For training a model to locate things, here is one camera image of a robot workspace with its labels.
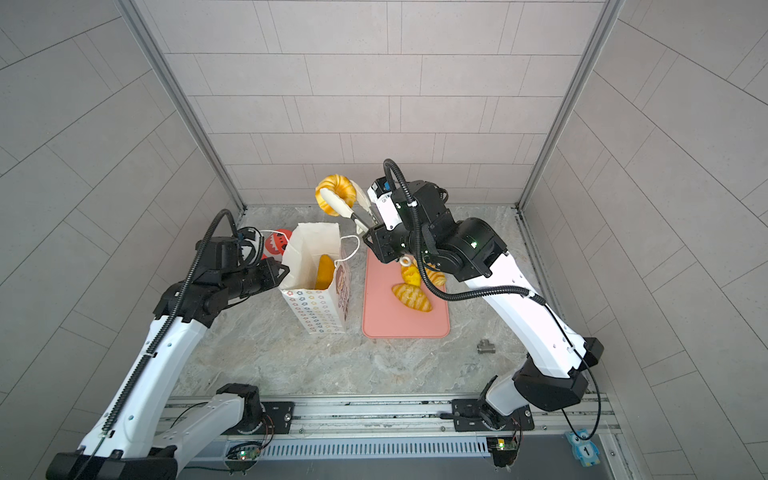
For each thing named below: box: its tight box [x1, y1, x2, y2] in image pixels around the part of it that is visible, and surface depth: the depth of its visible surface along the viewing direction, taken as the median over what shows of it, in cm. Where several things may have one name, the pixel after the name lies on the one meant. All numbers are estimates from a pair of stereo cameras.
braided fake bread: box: [391, 283, 433, 313], surface depth 89 cm
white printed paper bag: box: [279, 222, 351, 335], surface depth 79 cm
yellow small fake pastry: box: [401, 260, 421, 286], surface depth 96 cm
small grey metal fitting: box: [476, 339, 496, 354], surface depth 82 cm
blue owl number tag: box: [564, 428, 601, 467], surface depth 67 cm
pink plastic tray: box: [362, 249, 451, 339], surface depth 89 cm
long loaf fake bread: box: [315, 254, 335, 290], surface depth 90 cm
